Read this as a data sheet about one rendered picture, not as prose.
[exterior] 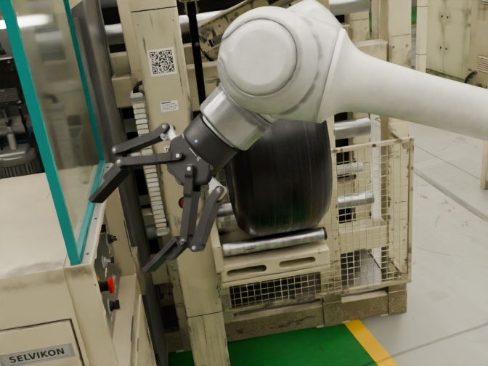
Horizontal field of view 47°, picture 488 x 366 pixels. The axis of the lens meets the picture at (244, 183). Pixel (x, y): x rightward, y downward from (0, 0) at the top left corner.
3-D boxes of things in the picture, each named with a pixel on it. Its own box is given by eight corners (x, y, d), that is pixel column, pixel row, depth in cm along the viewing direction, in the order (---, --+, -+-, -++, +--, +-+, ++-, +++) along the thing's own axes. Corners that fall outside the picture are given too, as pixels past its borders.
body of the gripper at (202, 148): (249, 155, 80) (205, 200, 82) (212, 115, 82) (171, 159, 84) (229, 149, 73) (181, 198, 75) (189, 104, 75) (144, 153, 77)
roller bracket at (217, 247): (216, 274, 177) (212, 247, 173) (206, 217, 213) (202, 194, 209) (226, 272, 177) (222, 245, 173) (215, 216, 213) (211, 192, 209)
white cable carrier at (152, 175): (157, 236, 182) (130, 94, 163) (157, 229, 187) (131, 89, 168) (171, 234, 183) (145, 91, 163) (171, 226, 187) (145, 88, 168)
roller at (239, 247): (221, 260, 179) (219, 247, 177) (220, 253, 183) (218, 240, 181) (327, 242, 182) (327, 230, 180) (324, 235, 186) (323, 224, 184)
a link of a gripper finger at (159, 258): (184, 235, 80) (186, 239, 80) (152, 267, 82) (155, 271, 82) (173, 236, 78) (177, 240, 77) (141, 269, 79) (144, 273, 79)
